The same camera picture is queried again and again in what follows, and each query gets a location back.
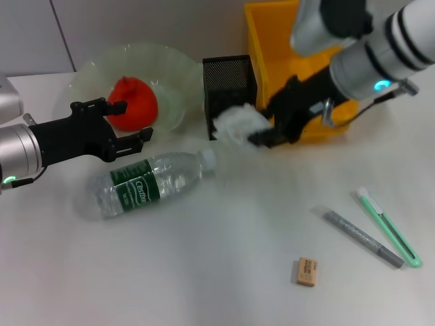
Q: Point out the clear green-label water bottle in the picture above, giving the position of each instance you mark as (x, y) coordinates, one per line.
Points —
(136, 190)

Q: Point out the pale green glass fruit plate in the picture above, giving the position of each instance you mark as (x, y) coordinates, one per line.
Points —
(170, 78)

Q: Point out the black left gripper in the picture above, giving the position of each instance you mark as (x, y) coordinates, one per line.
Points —
(74, 139)

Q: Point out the orange fruit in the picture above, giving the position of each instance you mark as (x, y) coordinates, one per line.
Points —
(136, 105)

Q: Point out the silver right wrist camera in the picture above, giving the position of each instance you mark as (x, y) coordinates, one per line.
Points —
(312, 30)

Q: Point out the mint green utility knife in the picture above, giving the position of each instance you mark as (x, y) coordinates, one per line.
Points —
(387, 227)

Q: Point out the white paper ball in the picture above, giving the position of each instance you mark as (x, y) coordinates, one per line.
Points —
(238, 125)

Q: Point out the beige eraser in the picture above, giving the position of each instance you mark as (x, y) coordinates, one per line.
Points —
(304, 271)

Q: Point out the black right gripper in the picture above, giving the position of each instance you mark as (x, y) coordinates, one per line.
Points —
(299, 102)

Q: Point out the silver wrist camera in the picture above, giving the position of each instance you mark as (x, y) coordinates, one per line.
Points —
(312, 30)
(8, 98)

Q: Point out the black mesh pen holder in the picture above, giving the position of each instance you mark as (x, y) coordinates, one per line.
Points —
(227, 74)

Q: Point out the yellow plastic bin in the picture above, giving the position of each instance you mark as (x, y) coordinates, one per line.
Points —
(272, 44)

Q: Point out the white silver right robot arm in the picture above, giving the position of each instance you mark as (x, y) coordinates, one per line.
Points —
(391, 40)

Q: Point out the grey marker pen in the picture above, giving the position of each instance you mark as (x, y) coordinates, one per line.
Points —
(353, 234)

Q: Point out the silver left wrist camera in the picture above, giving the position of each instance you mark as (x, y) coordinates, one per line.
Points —
(8, 98)

